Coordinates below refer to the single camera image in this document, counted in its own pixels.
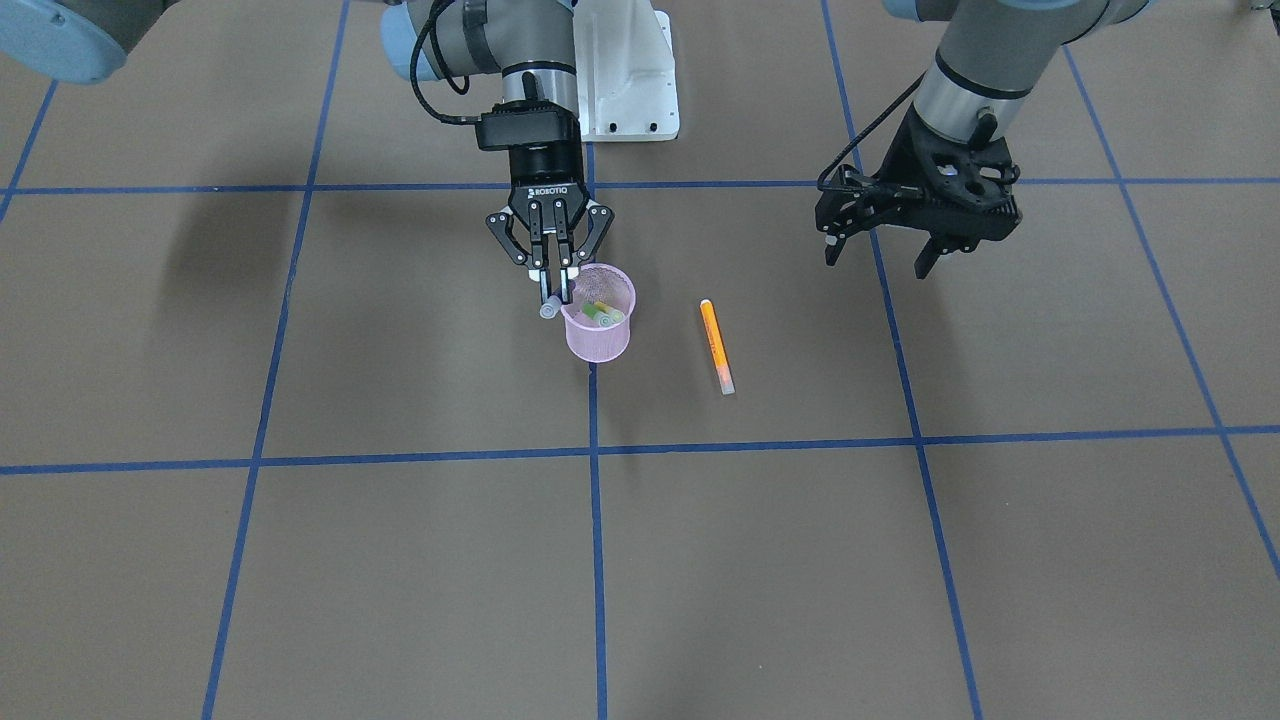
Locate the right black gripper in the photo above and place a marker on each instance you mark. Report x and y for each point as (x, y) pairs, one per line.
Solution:
(545, 168)

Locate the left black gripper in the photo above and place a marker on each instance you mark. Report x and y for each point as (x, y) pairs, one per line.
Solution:
(893, 163)

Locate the purple marker pen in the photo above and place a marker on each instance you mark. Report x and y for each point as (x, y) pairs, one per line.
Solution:
(556, 290)

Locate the green marker pen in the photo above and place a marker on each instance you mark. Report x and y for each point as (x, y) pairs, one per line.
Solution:
(589, 310)

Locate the yellow marker pen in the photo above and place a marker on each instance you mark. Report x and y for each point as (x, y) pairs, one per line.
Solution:
(609, 315)

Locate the orange marker pen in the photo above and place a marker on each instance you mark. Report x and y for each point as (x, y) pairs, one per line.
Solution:
(718, 353)

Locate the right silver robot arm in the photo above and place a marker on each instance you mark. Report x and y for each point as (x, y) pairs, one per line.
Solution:
(187, 89)

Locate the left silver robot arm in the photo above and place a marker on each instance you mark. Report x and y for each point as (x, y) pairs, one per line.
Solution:
(991, 55)

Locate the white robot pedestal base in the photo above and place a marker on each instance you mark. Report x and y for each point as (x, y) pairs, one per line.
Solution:
(626, 70)

